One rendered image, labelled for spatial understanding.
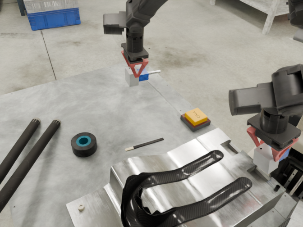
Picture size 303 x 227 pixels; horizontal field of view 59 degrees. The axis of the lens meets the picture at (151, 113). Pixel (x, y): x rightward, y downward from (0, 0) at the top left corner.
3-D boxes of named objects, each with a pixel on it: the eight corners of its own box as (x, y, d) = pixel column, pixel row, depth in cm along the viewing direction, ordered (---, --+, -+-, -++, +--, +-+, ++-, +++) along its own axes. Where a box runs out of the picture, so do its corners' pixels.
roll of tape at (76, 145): (72, 159, 85) (70, 152, 82) (72, 140, 90) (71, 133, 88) (98, 155, 86) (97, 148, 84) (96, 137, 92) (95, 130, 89)
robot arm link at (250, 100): (309, 111, 47) (300, 64, 48) (242, 117, 48) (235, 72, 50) (285, 120, 58) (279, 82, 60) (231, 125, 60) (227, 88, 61)
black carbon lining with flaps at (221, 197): (215, 151, 80) (222, 129, 74) (256, 192, 70) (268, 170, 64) (109, 204, 66) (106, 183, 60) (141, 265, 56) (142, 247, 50)
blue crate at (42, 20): (74, 12, 371) (72, -4, 356) (81, 24, 343) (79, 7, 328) (28, 18, 351) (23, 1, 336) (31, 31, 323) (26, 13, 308)
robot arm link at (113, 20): (142, 26, 75) (141, -2, 77) (101, 25, 74) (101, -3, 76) (140, 43, 87) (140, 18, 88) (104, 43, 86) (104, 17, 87)
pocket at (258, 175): (254, 171, 77) (258, 163, 75) (268, 185, 74) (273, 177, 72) (242, 178, 76) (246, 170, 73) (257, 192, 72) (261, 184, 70)
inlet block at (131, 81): (156, 73, 105) (158, 61, 101) (162, 80, 101) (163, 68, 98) (125, 79, 100) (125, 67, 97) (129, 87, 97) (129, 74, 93)
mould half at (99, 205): (213, 146, 91) (221, 116, 82) (274, 207, 75) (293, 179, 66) (69, 215, 71) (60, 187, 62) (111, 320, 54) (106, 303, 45)
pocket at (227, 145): (228, 146, 84) (231, 138, 82) (240, 158, 81) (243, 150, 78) (217, 152, 82) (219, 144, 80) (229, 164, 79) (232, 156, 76)
